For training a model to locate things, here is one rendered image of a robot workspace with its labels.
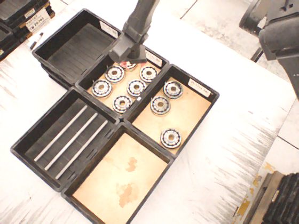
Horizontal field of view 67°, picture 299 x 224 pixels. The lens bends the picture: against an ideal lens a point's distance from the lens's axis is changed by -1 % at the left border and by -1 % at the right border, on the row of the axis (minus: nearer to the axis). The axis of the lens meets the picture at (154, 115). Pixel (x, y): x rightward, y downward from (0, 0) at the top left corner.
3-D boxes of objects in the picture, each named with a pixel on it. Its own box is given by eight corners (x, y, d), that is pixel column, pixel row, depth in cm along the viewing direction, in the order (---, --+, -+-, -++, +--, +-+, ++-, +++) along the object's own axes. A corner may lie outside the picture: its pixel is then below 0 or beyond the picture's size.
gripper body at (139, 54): (146, 61, 93) (146, 50, 86) (120, 63, 92) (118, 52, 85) (144, 48, 95) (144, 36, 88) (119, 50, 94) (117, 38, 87)
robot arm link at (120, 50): (150, 33, 77) (131, 15, 76) (129, 56, 73) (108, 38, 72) (142, 48, 88) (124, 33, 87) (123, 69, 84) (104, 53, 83)
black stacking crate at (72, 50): (88, 22, 140) (84, 7, 129) (126, 47, 134) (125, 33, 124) (40, 66, 127) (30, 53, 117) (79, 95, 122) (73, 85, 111)
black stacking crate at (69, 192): (123, 128, 116) (122, 121, 105) (171, 164, 110) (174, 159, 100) (68, 195, 103) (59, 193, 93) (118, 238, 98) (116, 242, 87)
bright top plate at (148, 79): (145, 63, 125) (145, 62, 125) (161, 71, 124) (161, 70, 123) (135, 77, 122) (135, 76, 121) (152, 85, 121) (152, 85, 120)
